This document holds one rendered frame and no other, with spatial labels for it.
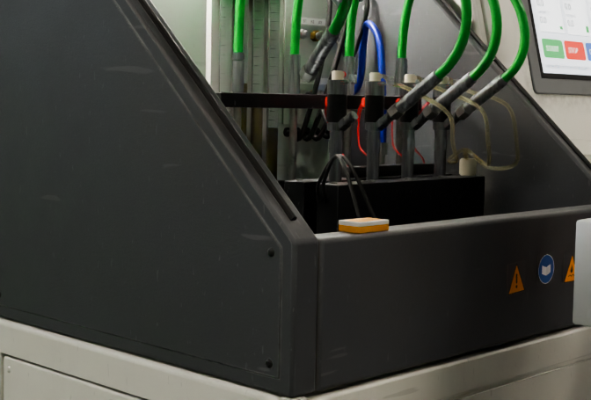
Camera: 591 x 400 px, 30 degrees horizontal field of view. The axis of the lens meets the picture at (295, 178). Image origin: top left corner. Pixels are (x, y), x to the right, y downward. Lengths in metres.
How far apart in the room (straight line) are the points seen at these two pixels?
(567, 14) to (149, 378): 1.10
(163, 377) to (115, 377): 0.09
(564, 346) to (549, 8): 0.70
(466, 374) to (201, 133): 0.44
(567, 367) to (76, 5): 0.80
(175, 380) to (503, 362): 0.42
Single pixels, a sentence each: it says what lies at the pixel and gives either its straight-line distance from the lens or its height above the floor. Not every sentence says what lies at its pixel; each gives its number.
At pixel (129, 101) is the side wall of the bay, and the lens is 1.29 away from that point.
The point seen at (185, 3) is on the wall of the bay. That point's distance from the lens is 1.70.
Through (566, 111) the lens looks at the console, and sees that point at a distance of 1.99.
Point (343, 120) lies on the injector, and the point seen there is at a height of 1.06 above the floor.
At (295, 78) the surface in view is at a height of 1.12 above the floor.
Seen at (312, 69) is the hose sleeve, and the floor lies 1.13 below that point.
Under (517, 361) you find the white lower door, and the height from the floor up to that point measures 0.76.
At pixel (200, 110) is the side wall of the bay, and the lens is 1.19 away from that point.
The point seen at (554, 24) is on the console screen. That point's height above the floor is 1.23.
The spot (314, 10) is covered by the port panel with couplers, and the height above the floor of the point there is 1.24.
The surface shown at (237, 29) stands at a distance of 1.65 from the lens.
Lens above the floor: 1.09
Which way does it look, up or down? 4 degrees down
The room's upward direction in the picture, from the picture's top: 1 degrees clockwise
